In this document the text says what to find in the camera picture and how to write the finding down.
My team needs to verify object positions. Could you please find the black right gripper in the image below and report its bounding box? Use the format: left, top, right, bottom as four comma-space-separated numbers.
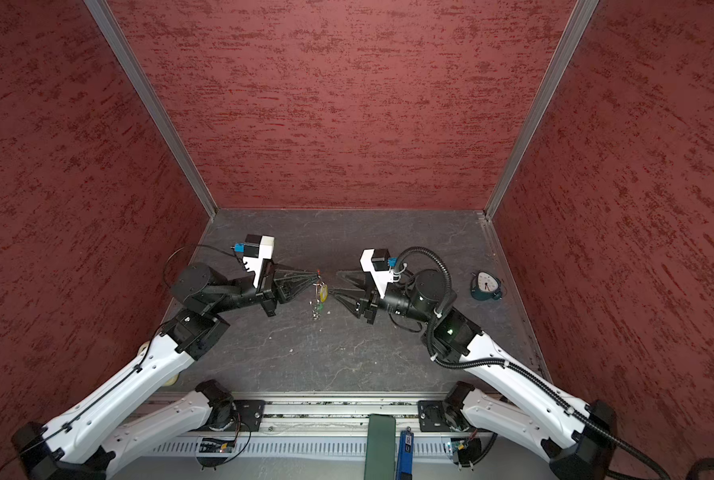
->
332, 265, 438, 325

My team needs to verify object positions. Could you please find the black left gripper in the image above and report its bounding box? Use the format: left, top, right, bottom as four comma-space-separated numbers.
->
209, 255, 319, 316

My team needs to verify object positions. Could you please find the yellow capped key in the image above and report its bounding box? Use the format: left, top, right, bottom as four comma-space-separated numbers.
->
317, 284, 328, 303

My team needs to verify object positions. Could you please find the perforated metal keyring red handle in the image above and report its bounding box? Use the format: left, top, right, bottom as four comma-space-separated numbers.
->
312, 272, 329, 320

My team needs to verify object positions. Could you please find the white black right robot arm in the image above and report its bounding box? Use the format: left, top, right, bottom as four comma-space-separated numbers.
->
332, 269, 616, 479

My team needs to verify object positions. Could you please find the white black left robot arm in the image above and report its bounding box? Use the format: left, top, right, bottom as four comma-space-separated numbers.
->
12, 260, 320, 479

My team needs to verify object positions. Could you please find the teal kitchen scale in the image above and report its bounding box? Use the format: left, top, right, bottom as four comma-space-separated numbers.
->
470, 271, 503, 301

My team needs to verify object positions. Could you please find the dark green block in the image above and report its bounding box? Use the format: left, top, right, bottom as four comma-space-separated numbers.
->
364, 414, 397, 480

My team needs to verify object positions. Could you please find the left circuit board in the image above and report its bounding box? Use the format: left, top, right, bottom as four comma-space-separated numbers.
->
198, 438, 237, 455

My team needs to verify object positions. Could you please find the circuit board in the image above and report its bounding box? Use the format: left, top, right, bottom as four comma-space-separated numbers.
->
450, 438, 483, 468
198, 438, 237, 455

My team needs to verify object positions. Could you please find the blue device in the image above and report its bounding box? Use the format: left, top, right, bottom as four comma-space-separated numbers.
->
395, 427, 414, 480

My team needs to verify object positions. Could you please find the right circuit board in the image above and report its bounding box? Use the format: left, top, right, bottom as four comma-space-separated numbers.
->
450, 438, 483, 468

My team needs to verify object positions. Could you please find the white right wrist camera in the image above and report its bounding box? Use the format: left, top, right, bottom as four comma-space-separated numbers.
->
360, 248, 400, 298

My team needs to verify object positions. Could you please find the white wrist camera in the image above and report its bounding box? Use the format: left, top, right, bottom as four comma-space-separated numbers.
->
233, 234, 275, 288
360, 248, 400, 298

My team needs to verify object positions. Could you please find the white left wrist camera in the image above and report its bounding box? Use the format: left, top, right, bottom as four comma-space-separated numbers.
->
233, 234, 275, 288

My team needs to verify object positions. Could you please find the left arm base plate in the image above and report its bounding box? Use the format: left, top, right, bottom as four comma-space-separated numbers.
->
206, 399, 266, 432

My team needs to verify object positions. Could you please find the aluminium front rail frame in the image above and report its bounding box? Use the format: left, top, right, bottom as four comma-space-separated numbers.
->
136, 395, 492, 465

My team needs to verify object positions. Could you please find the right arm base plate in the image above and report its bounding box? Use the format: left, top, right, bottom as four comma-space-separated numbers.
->
417, 400, 491, 433

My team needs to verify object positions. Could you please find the black corrugated right cable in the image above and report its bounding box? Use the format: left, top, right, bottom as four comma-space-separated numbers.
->
392, 246, 673, 480

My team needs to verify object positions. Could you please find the left aluminium corner post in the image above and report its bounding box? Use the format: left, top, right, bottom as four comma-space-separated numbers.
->
84, 0, 219, 220

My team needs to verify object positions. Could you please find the aluminium corner post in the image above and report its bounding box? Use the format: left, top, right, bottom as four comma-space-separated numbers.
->
84, 0, 219, 220
484, 0, 599, 223

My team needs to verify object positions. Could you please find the right aluminium corner post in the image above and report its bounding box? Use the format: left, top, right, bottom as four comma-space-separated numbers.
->
484, 0, 599, 223

